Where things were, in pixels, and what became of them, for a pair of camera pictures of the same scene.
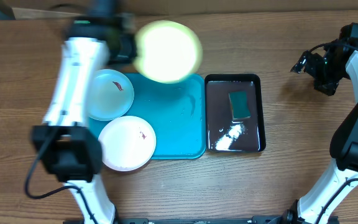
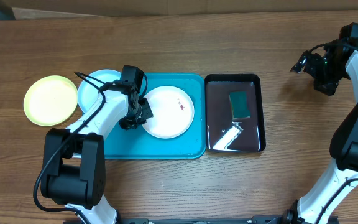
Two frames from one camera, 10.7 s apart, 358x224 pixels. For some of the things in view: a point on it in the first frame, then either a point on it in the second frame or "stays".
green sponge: x=240 y=105 stays
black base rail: x=269 y=219 stays
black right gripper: x=328 y=89 stays
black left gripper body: x=127 y=55 → x=137 y=116
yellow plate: x=168 y=51 → x=50 y=100
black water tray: x=222 y=133 stays
